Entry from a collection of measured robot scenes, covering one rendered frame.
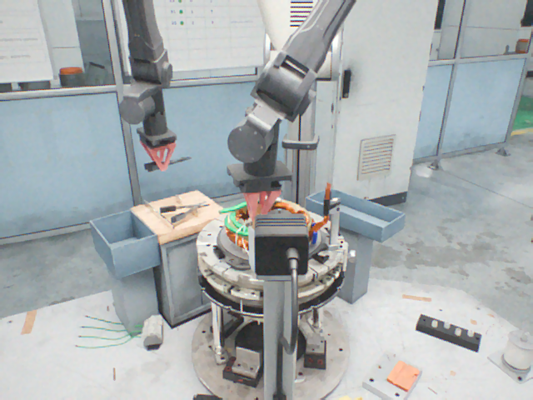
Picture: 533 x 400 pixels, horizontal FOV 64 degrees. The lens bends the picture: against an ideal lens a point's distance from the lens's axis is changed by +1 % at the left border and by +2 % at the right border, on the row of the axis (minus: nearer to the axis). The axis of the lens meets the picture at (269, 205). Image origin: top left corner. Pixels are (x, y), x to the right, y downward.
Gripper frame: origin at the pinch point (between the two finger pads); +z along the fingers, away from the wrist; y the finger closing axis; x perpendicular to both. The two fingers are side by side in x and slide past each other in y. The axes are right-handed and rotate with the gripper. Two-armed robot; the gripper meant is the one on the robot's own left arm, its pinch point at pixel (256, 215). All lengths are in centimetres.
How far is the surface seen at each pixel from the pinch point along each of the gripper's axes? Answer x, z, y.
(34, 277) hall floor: 182, 139, -80
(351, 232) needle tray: 17.9, 20.5, 33.6
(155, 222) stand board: 30.4, 17.6, -15.7
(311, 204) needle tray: 29.2, 17.1, 26.7
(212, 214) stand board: 30.0, 17.0, -1.3
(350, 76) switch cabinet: 193, 21, 131
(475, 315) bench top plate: -1, 41, 65
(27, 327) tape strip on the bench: 35, 48, -50
